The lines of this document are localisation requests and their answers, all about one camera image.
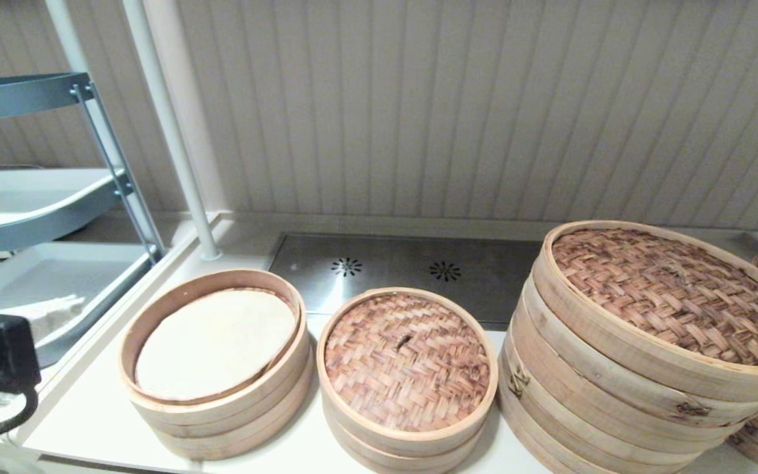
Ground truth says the small woven bamboo lid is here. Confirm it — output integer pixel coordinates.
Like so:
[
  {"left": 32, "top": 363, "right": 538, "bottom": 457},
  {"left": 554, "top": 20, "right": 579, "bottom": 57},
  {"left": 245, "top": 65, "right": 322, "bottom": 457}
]
[{"left": 316, "top": 286, "right": 499, "bottom": 460}]

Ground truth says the grey metal cart upright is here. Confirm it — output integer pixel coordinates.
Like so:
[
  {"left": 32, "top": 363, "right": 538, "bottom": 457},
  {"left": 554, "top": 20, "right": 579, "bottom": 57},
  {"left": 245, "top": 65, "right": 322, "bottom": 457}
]
[{"left": 71, "top": 82, "right": 166, "bottom": 264}]

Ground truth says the thin white pole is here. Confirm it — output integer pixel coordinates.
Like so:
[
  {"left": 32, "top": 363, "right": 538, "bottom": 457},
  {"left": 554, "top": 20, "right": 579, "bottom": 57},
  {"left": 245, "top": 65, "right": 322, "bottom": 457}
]
[{"left": 45, "top": 0, "right": 93, "bottom": 76}]

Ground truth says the white cloth steamer liner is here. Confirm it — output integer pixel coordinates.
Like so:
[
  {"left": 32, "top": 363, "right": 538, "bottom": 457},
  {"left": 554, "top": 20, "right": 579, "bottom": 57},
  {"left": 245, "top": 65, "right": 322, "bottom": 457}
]
[{"left": 136, "top": 288, "right": 297, "bottom": 404}]

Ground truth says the stainless steel vent plate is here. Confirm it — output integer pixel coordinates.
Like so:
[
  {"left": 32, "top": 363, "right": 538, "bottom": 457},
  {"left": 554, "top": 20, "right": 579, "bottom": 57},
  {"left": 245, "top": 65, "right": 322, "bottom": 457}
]
[{"left": 268, "top": 234, "right": 544, "bottom": 332}]

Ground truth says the thick white pole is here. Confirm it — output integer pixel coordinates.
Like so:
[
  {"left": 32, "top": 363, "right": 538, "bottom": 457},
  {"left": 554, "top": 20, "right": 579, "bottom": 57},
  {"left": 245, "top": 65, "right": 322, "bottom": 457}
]
[{"left": 122, "top": 0, "right": 224, "bottom": 263}]

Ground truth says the grey cart tray, empty rim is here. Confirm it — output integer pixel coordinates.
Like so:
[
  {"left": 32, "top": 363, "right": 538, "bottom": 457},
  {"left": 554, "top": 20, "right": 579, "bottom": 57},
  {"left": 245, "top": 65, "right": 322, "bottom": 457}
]
[{"left": 0, "top": 72, "right": 97, "bottom": 122}]

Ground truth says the grey cart tray, white inside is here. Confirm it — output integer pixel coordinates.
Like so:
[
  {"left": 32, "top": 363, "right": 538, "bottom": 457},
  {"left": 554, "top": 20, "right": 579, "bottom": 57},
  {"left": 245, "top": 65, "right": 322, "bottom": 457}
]
[
  {"left": 0, "top": 242, "right": 159, "bottom": 369},
  {"left": 0, "top": 168, "right": 135, "bottom": 253}
]

